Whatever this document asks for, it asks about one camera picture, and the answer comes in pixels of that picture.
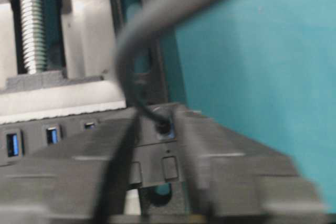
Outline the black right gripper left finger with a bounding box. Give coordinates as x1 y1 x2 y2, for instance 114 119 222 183
1 119 136 223

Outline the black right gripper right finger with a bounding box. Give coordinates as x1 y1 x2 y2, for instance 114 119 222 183
110 110 336 224

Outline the black USB cable with plug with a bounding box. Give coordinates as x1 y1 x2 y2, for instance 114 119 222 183
114 0 249 133

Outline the black multi-port USB hub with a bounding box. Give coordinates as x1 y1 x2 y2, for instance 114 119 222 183
1 109 182 188

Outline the black bench vise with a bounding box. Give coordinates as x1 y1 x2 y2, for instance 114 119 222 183
0 0 190 209

